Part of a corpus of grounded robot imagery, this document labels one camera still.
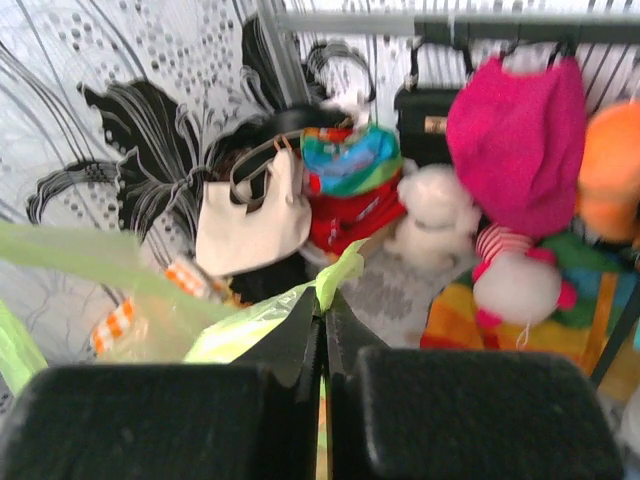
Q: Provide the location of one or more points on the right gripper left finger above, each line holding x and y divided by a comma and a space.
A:
255, 418

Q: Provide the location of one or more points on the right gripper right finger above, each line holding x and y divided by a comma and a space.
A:
458, 414

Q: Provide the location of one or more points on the green plastic trash bag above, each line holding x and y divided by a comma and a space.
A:
170, 325

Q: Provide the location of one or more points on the cream canvas tote bag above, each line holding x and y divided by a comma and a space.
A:
232, 240

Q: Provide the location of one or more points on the magenta felt bag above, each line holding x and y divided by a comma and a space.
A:
517, 143

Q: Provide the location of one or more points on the orange checkered towel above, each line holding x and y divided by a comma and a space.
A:
185, 276

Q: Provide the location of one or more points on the pink pig plush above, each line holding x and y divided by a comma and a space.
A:
516, 282

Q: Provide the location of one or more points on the white fluffy plush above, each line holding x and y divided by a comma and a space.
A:
441, 219

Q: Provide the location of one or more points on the red garment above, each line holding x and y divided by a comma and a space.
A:
339, 221

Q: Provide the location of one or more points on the rainbow striped cloth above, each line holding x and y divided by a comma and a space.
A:
603, 285

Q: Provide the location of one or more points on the colourful silk scarf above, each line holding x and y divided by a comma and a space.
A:
344, 162

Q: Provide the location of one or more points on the black leather handbag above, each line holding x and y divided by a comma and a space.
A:
422, 114

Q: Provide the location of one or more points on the orange plush toy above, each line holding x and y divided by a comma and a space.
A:
608, 183

